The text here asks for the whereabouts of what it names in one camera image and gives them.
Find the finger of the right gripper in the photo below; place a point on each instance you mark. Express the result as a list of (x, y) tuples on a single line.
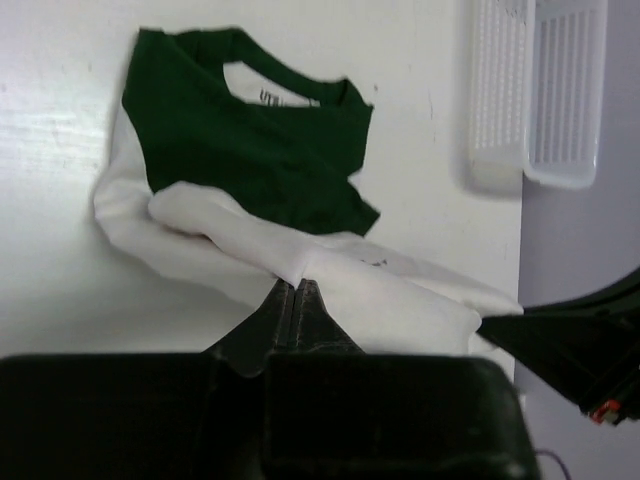
[(586, 349)]

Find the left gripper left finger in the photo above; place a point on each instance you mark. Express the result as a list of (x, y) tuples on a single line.
[(245, 348)]

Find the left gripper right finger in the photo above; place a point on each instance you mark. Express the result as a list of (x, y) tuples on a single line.
[(312, 329)]

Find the white table board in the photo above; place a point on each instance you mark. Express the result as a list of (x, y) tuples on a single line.
[(63, 288)]

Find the white plastic mesh basket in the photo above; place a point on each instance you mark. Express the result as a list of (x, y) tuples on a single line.
[(534, 93)]

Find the white green Charlie Brown t-shirt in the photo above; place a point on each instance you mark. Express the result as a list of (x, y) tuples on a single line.
[(225, 161)]

